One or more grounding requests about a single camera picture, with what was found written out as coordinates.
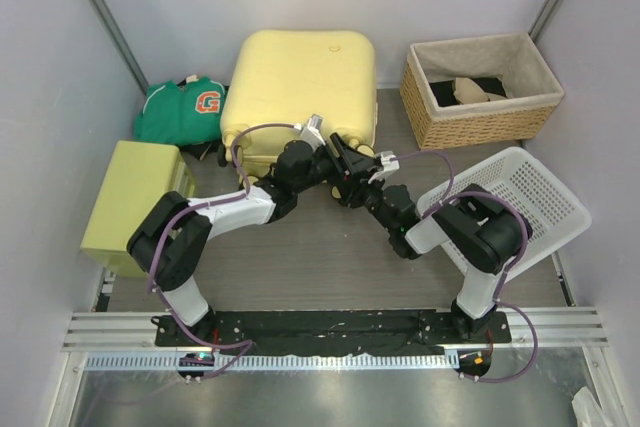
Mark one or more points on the dark cloth under jersey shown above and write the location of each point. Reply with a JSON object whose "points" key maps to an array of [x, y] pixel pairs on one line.
{"points": [[201, 150]]}

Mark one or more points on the green jersey with G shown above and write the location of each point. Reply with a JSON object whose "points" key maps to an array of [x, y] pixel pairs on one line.
{"points": [[181, 114]]}

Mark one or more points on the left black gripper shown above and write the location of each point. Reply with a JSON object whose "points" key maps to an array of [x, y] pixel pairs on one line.
{"points": [[340, 150]]}

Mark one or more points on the yellow hard-shell suitcase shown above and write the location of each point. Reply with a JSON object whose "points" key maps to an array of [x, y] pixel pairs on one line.
{"points": [[283, 78]]}

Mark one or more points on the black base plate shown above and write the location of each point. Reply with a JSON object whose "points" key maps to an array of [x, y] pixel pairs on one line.
{"points": [[338, 333]]}

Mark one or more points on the beige cloth in basket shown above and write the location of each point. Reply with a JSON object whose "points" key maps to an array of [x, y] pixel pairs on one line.
{"points": [[467, 91]]}

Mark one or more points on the wicker basket with liner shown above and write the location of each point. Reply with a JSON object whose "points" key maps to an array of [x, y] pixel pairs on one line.
{"points": [[532, 90]]}

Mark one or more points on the black cloth in basket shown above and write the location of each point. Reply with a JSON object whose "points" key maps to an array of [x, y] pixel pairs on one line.
{"points": [[444, 94]]}

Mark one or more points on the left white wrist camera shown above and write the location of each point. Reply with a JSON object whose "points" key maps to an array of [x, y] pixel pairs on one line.
{"points": [[310, 132]]}

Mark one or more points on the white plastic mesh basket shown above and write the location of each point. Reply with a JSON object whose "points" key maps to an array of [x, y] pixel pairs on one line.
{"points": [[553, 211]]}

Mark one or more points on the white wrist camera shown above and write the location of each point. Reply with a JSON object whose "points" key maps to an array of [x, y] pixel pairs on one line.
{"points": [[310, 132], [386, 165]]}

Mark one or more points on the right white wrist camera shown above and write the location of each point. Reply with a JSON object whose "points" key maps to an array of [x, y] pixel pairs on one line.
{"points": [[386, 165]]}

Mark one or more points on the aluminium rail frame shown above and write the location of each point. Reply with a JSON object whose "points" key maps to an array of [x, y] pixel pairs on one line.
{"points": [[572, 355]]}

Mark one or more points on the white crumpled plastic bag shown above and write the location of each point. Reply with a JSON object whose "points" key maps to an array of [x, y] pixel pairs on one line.
{"points": [[587, 411]]}

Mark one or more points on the yellow-green drawer box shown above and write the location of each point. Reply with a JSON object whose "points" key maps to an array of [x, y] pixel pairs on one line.
{"points": [[137, 176]]}

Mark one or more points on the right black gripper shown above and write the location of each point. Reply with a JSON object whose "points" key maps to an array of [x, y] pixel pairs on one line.
{"points": [[360, 185]]}

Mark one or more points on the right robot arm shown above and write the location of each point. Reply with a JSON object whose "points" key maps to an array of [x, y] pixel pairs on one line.
{"points": [[490, 233]]}

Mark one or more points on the white slotted cable duct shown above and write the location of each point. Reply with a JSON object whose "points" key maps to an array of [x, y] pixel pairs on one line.
{"points": [[202, 361]]}

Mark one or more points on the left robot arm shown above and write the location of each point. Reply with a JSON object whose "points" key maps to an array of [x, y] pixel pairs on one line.
{"points": [[169, 242]]}

